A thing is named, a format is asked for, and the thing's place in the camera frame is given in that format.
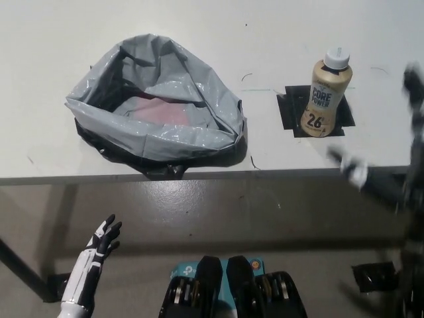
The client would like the black tape square marker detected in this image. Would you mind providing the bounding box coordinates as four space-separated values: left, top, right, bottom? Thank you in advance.
276 85 356 138

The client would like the beige Core Power protein bottle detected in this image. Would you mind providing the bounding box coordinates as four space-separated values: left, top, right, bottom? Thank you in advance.
299 48 354 138

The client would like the black table leg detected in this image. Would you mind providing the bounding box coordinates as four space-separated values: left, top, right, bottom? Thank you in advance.
0 236 51 295

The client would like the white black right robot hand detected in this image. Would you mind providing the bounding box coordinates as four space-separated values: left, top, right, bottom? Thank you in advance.
326 60 424 240

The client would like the pink item inside bag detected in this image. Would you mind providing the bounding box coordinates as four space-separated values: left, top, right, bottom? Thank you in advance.
131 95 190 126

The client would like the black teal robot body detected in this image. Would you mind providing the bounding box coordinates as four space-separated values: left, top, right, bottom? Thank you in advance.
158 254 307 318

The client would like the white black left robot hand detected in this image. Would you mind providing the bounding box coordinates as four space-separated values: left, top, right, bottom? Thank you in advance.
60 213 123 308

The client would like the grey plastic bag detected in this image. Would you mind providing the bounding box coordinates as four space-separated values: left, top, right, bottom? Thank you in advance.
64 32 249 182

